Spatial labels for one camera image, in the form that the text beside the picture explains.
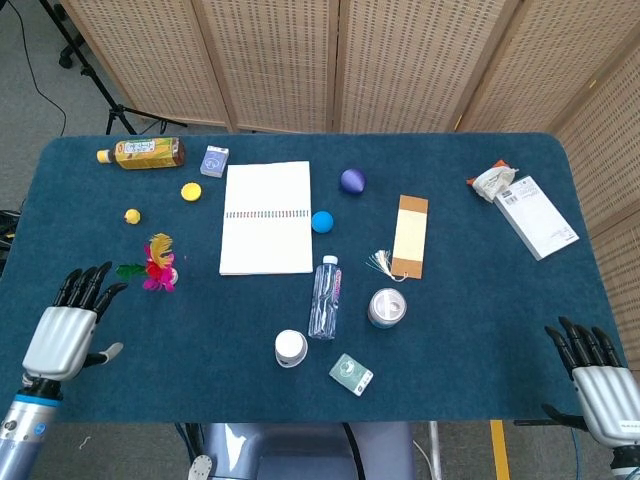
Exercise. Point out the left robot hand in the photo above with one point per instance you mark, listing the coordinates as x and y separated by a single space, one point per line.
62 340

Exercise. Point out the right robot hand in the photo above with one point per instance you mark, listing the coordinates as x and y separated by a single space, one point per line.
605 405

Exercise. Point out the colourful feather shuttlecock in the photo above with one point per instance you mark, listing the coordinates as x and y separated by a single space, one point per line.
159 267

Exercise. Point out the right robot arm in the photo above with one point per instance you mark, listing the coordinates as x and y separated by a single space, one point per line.
625 462

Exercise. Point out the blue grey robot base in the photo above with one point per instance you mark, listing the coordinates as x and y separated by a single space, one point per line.
300 450

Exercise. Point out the black tripod stand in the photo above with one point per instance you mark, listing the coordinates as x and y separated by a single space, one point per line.
95 75

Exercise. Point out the small yellow rubber duck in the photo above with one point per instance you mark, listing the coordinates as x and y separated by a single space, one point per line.
132 216

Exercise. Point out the white rectangular box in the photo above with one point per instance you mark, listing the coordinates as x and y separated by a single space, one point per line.
536 217

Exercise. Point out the brown tea bottle yellow cap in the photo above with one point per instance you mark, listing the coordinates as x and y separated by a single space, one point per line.
145 153

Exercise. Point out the white round jar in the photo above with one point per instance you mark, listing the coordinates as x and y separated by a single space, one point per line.
291 347

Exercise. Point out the blue playing card box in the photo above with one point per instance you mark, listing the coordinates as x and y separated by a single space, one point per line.
214 161

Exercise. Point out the white open spiral notebook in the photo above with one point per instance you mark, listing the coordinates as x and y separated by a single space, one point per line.
266 218

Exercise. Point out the silver tin can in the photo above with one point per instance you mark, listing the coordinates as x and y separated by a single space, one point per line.
386 307

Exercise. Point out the crumpled white orange wrapper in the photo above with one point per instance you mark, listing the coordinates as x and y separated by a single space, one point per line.
492 181

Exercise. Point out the blue felt table mat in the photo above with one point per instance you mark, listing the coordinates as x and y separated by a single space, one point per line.
310 280

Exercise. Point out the green and white card box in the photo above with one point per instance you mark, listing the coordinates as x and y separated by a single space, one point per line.
351 374

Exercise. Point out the brown bookmark with tassel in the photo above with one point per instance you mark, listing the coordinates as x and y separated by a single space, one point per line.
410 237

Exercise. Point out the clear plastic water bottle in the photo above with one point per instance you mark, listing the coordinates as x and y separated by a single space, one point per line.
326 304

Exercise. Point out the blue ball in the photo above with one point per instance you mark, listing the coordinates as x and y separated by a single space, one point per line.
322 221

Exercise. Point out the purple ball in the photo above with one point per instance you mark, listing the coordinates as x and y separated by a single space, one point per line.
352 180

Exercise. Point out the wooden rattan folding screen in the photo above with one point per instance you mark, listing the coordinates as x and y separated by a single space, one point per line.
350 60

